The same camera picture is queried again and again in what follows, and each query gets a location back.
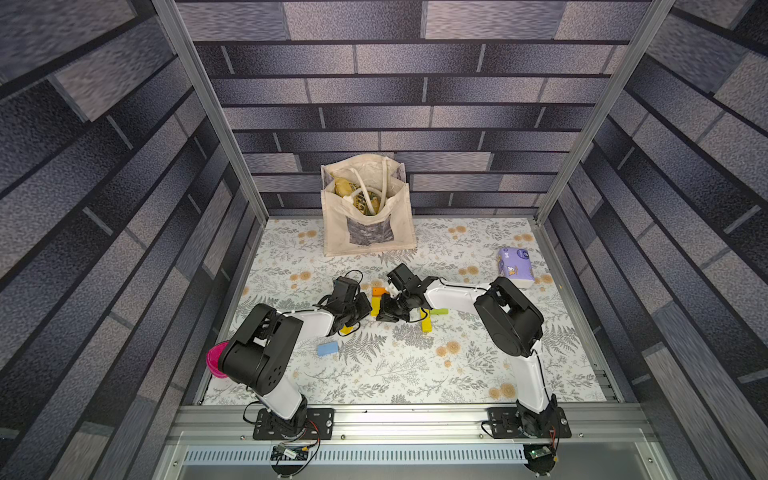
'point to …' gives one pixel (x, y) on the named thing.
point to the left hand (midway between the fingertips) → (374, 303)
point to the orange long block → (378, 291)
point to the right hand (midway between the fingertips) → (375, 315)
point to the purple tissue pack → (515, 264)
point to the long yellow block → (346, 330)
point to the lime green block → (436, 311)
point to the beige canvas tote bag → (367, 205)
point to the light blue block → (327, 348)
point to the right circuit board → (544, 451)
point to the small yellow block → (375, 305)
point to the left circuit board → (290, 453)
